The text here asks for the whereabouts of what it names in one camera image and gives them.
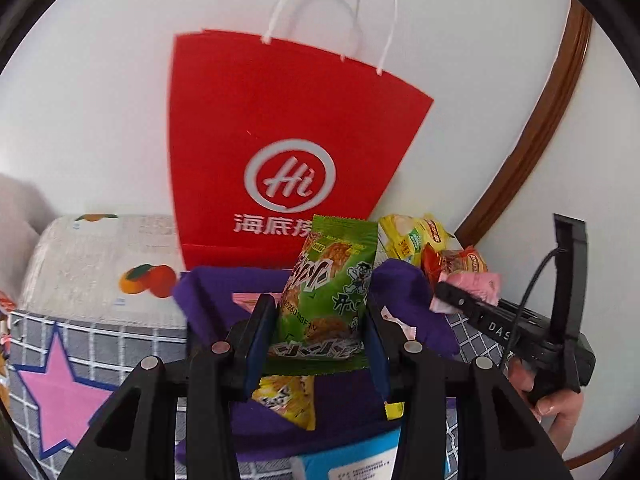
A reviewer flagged blue tissue pack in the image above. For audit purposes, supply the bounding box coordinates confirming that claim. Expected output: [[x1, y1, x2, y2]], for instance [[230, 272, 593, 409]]
[[295, 425, 403, 480]]

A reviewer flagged small pink white snack packet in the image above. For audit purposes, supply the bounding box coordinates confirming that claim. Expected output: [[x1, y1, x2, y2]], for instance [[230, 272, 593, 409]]
[[382, 305, 416, 341]]

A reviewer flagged yellow chips bag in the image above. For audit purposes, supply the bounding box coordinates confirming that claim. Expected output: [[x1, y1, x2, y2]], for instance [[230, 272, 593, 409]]
[[376, 213, 456, 268]]

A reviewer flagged green snack packet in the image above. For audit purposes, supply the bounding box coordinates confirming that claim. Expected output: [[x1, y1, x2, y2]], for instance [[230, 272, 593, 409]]
[[262, 214, 379, 376]]

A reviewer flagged orange chips bag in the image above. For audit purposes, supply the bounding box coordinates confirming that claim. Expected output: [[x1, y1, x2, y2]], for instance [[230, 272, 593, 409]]
[[421, 245, 488, 286]]

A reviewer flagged person's right hand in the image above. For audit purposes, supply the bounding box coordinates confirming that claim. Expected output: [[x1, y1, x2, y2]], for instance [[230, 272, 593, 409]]
[[507, 352, 586, 448]]

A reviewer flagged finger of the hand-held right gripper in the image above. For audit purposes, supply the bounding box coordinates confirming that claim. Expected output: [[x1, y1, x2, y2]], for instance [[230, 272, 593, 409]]
[[434, 281, 501, 333]]

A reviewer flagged pink paper star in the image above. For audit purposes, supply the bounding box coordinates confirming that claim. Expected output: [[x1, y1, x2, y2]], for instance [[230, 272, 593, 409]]
[[12, 325, 118, 461]]

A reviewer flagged white plastic bag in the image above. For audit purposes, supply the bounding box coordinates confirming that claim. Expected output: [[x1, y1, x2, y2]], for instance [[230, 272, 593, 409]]
[[0, 174, 57, 281]]

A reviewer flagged grey checked cloth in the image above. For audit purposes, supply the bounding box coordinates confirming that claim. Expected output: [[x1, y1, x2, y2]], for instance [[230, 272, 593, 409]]
[[5, 307, 513, 480]]

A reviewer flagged purple cloth basket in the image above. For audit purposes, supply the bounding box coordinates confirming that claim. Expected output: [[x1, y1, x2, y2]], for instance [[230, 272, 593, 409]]
[[171, 259, 461, 466]]

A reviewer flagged brown wooden door frame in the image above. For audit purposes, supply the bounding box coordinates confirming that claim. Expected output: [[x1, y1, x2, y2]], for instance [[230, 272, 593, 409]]
[[452, 0, 593, 248]]

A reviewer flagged pale pink snack packet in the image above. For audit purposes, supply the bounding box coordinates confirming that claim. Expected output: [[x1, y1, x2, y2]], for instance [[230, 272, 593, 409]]
[[430, 271, 501, 313]]

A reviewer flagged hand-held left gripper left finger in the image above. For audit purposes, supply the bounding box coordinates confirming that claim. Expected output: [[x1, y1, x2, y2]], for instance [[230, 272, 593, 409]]
[[57, 292, 278, 480]]

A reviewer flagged black cable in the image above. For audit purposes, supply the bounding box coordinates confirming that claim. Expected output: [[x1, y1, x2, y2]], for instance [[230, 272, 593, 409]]
[[497, 246, 571, 361]]

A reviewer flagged cardboard box with orange print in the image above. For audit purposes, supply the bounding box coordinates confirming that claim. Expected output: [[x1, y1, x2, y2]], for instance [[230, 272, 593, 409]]
[[17, 213, 193, 328]]

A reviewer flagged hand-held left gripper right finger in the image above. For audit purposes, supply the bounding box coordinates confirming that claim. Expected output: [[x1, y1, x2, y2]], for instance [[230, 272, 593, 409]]
[[364, 294, 573, 480]]

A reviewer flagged red paper bag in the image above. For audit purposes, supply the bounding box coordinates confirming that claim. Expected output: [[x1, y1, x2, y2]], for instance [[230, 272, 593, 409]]
[[167, 0, 435, 273]]

